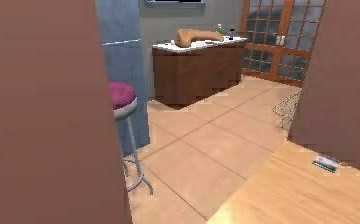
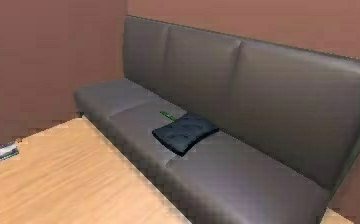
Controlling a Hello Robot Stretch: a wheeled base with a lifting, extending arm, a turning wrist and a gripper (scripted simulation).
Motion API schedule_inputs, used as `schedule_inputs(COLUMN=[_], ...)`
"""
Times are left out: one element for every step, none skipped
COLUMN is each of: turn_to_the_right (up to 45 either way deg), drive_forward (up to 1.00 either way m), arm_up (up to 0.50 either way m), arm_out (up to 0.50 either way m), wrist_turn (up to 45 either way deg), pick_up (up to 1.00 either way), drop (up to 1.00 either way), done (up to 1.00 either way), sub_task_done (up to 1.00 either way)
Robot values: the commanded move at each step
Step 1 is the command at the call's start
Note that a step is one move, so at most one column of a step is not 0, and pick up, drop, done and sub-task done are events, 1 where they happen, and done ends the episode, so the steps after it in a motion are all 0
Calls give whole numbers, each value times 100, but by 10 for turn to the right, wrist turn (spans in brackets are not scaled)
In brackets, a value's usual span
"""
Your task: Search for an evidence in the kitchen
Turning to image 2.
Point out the green stick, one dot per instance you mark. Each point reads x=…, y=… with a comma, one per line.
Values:
x=168, y=115

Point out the dark blue cushion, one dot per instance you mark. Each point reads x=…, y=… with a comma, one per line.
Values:
x=184, y=132

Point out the grey brown sofa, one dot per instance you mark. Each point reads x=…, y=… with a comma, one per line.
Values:
x=271, y=110

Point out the light wooden table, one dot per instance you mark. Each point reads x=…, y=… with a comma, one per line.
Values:
x=68, y=180

